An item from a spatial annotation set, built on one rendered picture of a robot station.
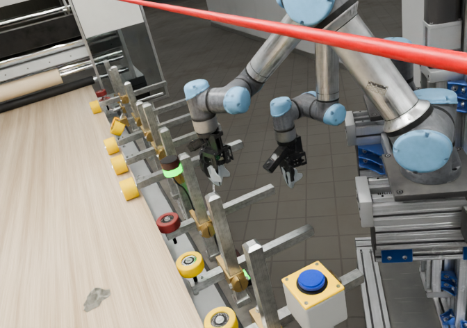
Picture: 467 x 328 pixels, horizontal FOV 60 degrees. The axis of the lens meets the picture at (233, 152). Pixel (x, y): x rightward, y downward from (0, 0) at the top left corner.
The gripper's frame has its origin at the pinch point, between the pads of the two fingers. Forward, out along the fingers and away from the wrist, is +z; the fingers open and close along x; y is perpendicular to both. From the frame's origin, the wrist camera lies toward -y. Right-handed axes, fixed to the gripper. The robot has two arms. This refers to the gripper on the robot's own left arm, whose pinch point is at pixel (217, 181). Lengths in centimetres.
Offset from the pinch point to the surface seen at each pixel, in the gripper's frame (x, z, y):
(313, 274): -32, -23, 66
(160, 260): -29.1, 10.7, 2.5
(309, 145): 177, 101, -109
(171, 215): -13.7, 10.3, -13.1
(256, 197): 14.9, 15.6, 0.1
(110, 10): 88, -41, -212
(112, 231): -30.8, 10.8, -26.1
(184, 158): -7.3, -12.2, -3.7
